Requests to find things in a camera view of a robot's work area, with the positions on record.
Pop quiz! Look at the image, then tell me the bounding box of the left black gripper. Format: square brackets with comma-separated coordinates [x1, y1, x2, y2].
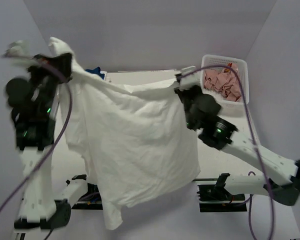
[27, 52, 74, 113]

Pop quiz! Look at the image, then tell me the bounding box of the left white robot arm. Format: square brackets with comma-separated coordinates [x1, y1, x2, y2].
[5, 53, 72, 231]

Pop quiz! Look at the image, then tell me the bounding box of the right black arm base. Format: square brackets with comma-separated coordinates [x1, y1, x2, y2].
[193, 173, 248, 213]

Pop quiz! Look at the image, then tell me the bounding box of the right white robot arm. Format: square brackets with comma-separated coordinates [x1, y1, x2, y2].
[174, 85, 300, 206]

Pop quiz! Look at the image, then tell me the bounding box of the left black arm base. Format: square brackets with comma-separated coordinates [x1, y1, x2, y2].
[61, 174, 103, 211]

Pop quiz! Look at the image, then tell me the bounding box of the folded white t shirt stack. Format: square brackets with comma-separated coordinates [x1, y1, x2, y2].
[101, 71, 112, 83]

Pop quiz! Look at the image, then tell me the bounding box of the pink t shirt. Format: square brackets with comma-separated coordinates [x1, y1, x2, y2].
[203, 68, 242, 102]

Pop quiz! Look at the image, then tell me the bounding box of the white plastic basket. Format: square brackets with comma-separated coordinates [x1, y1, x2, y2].
[199, 54, 249, 117]

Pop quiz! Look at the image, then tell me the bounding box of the folded blue t shirt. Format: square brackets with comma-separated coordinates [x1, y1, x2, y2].
[85, 66, 105, 78]

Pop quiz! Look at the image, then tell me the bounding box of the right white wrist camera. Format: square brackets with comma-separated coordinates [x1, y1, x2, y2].
[173, 66, 201, 91]

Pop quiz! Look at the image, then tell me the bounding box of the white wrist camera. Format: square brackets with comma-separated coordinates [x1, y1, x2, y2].
[173, 66, 201, 91]
[1, 40, 32, 69]

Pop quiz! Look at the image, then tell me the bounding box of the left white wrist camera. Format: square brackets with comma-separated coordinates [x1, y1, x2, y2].
[1, 40, 32, 69]

